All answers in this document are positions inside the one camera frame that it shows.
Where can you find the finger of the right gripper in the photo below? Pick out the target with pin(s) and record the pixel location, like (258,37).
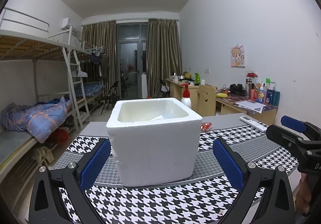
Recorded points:
(296,125)

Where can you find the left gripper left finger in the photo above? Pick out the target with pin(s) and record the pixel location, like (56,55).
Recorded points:
(91,164)

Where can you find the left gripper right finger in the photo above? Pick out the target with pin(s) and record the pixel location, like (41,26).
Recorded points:
(231,163)

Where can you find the white styrofoam box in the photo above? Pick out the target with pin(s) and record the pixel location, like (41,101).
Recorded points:
(154,141)

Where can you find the person's right hand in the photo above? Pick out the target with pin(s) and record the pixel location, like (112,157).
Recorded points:
(303,196)

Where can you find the white remote control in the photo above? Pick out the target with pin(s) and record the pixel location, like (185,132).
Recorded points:
(260,127)

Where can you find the blue toiletry bottles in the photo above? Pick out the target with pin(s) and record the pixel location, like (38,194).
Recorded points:
(272,96)

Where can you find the houndstooth tablecloth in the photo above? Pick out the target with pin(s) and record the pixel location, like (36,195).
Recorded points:
(204,197)

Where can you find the red snack packet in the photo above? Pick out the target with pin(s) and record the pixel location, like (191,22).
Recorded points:
(206,126)

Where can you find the printed paper sheets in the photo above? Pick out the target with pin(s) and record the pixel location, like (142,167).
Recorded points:
(250,105)

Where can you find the blue plaid quilt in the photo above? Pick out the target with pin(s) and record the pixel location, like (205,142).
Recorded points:
(40,120)

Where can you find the black headphones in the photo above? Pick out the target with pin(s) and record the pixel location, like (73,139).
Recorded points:
(237,89)

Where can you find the wooden smiley chair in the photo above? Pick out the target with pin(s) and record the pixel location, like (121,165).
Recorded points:
(207,100)

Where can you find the black folding chair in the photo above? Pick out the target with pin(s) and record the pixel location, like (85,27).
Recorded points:
(111,98)

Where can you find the white red pump bottle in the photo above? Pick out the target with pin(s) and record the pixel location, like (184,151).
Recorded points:
(186,96)

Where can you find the green spray bottle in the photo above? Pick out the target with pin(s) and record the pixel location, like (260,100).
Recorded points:
(197,78)

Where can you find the right olive curtain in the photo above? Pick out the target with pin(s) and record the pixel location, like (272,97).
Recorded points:
(163,54)

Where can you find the olive curtain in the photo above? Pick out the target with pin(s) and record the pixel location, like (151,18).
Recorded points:
(100,40)
(163,54)

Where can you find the left olive curtain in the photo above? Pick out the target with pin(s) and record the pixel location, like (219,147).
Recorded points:
(100,40)

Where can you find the glass balcony door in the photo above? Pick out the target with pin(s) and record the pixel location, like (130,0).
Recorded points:
(131,60)

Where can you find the white metal bunk bed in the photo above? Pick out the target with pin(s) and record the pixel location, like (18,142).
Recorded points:
(18,47)

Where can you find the white air conditioner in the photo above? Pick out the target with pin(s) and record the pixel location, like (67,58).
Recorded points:
(66,24)

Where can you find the cartoon girl wall poster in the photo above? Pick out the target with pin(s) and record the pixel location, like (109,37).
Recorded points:
(237,56)

